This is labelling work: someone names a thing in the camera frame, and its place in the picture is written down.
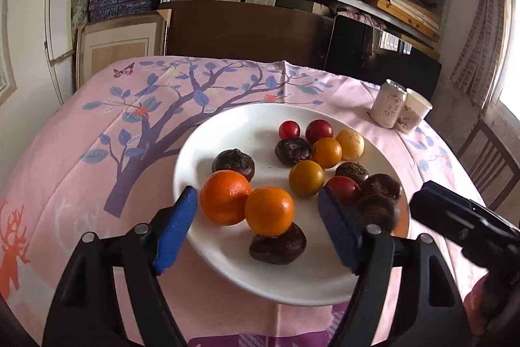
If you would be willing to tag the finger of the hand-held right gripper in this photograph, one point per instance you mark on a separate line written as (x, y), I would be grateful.
(443, 215)

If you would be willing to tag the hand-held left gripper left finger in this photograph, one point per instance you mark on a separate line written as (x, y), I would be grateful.
(174, 233)

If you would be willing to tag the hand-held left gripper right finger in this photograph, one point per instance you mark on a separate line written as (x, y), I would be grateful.
(337, 229)

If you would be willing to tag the red plum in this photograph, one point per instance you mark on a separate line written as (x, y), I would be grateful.
(319, 131)
(344, 189)
(289, 129)

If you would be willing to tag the dark purple passion fruit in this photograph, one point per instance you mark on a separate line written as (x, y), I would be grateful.
(378, 213)
(233, 164)
(382, 186)
(277, 245)
(352, 171)
(292, 152)

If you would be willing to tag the small orange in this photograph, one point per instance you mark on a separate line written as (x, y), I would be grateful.
(306, 178)
(326, 152)

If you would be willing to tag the large dimpled orange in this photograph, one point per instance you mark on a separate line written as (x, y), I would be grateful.
(224, 197)

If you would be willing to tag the yellow pepino melon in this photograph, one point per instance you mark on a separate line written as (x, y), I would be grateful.
(350, 144)

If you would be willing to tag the white plate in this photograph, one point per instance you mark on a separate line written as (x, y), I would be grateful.
(219, 139)

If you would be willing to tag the dark wooden chair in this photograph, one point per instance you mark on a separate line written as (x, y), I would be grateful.
(487, 160)

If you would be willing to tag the printed paper cup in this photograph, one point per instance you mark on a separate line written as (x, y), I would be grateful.
(416, 111)

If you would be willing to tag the pale beverage can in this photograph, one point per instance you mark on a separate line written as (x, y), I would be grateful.
(386, 107)

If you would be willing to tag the pink printed tablecloth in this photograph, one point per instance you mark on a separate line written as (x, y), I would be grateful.
(81, 152)

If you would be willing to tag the bright daylight window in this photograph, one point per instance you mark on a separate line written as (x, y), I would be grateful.
(510, 78)

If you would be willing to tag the glossy black panel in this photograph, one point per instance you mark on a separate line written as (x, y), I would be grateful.
(357, 54)

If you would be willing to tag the checked patterned curtain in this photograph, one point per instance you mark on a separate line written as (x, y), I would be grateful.
(479, 34)

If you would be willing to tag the dark brown wooden board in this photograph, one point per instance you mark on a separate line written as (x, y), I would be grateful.
(243, 30)

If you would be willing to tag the pale picture frame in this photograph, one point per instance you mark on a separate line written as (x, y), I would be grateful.
(118, 46)

